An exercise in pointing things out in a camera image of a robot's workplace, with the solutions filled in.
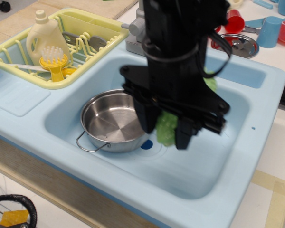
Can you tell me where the steel pot lid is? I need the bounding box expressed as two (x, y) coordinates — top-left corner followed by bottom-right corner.
(220, 34), (259, 58)

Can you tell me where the light blue toy sink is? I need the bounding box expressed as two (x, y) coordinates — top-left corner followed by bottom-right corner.
(0, 42), (285, 228)

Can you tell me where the grey toy spatula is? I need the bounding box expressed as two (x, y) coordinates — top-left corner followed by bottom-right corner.
(62, 31), (79, 45)

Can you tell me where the blue toy utensil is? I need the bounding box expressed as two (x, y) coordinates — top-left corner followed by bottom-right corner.
(245, 18), (266, 28)

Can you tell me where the red plastic cup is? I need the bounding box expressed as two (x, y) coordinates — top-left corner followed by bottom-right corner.
(224, 9), (245, 33)

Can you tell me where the black caster wheel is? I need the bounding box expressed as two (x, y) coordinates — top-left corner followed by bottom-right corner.
(0, 0), (11, 13)

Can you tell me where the grey toy faucet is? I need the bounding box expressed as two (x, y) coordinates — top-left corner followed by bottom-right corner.
(121, 0), (146, 56)

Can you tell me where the cream toy item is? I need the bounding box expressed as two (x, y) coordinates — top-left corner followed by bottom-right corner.
(228, 0), (244, 9)

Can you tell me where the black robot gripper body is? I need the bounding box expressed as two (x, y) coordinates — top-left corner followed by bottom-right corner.
(120, 0), (230, 133)

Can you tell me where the yellow tape piece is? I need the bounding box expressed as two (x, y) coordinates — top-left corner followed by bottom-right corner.
(0, 210), (29, 227)

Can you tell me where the yellow dish brush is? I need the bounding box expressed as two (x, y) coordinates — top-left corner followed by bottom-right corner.
(39, 46), (76, 82)

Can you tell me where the green bumpy squash toy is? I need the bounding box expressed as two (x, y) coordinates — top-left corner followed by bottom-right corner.
(155, 67), (218, 147)

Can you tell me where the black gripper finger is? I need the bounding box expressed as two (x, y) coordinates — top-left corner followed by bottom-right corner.
(133, 95), (162, 133)
(175, 117), (202, 150)

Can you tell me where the black braided cable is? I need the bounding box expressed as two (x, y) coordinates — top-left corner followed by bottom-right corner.
(0, 194), (38, 228)

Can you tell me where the yellow dish rack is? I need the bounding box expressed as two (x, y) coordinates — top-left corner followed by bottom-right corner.
(0, 8), (129, 89)

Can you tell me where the stainless steel pot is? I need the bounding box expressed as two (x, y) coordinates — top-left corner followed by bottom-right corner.
(76, 89), (149, 153)

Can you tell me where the red mug with handle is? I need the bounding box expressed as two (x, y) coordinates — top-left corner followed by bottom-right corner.
(215, 25), (222, 33)

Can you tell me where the white toy utensil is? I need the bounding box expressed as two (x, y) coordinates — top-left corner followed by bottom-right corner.
(8, 64), (49, 72)

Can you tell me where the cream detergent bottle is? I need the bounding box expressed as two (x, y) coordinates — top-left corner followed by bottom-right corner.
(26, 10), (70, 66)

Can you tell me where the blue plastic cup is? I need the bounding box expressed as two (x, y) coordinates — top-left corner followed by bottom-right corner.
(257, 16), (282, 48)

